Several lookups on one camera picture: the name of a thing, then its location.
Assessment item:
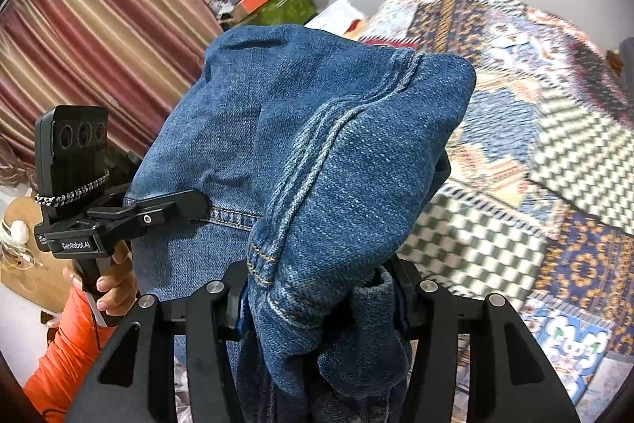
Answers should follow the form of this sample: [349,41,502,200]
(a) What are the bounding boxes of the brown wooden bed post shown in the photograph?
[607,37,634,72]

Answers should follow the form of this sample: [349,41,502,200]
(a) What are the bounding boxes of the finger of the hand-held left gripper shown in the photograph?
[86,189,209,236]

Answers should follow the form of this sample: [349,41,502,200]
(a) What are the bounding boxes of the person's left hand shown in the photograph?
[62,249,142,314]

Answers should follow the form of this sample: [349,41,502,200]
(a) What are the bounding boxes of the tan wooden board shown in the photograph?
[0,196,73,300]

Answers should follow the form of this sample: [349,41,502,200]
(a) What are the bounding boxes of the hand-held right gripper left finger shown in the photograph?
[64,260,248,423]

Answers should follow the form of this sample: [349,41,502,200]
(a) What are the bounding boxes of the patchwork printed blanket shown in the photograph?
[357,0,634,409]

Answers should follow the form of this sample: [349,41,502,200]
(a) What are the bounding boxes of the person's left forearm orange sleeve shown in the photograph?
[22,287,117,416]

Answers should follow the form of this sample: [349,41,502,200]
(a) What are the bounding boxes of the red striped curtain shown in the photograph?
[0,0,223,176]

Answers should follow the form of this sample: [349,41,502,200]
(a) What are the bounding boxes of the green patterned cushion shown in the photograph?
[258,0,318,26]

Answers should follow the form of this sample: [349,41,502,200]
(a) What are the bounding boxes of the white paper bag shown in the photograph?
[304,0,367,38]

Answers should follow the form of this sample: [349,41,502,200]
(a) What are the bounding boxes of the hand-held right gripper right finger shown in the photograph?
[384,257,582,423]

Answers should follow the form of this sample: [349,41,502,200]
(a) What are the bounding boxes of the blue denim jacket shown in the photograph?
[123,24,477,423]

